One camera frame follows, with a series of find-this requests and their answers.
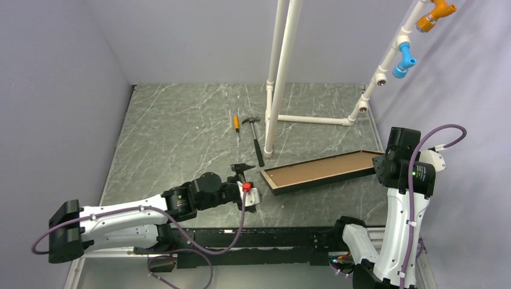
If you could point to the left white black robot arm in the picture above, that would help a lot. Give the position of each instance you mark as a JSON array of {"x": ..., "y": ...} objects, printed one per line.
[{"x": 75, "y": 229}]

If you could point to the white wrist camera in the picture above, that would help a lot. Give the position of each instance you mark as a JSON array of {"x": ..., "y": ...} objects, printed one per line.
[
  {"x": 250, "y": 196},
  {"x": 434, "y": 158}
]

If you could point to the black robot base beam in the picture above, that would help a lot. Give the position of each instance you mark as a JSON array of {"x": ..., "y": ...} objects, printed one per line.
[{"x": 313, "y": 245}]

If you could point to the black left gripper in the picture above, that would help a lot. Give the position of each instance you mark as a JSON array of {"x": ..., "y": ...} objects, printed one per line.
[{"x": 239, "y": 170}]

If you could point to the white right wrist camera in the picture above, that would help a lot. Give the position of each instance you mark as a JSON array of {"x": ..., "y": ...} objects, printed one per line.
[{"x": 434, "y": 158}]

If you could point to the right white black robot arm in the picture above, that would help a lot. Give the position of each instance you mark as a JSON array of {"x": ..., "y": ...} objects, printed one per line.
[{"x": 410, "y": 185}]

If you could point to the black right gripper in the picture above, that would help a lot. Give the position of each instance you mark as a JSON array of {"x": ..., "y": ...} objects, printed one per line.
[{"x": 378, "y": 161}]

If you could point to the black wooden picture frame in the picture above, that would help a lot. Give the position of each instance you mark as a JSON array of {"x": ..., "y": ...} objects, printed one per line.
[{"x": 321, "y": 171}]

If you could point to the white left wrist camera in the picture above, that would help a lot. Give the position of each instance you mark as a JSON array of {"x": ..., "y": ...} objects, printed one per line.
[{"x": 250, "y": 196}]

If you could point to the white PVC pipe structure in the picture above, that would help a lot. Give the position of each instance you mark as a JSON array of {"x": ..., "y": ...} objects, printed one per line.
[{"x": 286, "y": 26}]

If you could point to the steel claw hammer black grip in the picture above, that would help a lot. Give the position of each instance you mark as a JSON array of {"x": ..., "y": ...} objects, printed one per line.
[{"x": 251, "y": 121}]

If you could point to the blue pipe fitting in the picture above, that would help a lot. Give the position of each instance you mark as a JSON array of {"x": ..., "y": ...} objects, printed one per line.
[{"x": 402, "y": 68}]

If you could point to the orange handled screwdriver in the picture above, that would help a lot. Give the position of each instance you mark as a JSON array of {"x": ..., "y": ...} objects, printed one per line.
[{"x": 236, "y": 126}]

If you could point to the orange pipe fitting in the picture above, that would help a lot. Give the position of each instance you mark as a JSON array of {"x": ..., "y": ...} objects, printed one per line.
[{"x": 428, "y": 21}]

